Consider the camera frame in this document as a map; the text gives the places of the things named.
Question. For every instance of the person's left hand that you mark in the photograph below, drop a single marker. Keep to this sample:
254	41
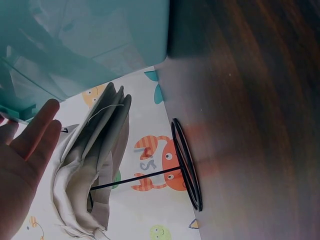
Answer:
17	180

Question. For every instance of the person's left thumb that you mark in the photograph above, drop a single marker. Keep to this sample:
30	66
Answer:
8	132

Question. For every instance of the beige cloth bag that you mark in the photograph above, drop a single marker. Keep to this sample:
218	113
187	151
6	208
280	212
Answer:
82	155

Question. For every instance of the teal plastic storage box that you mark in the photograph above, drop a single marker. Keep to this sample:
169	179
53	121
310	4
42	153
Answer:
82	42

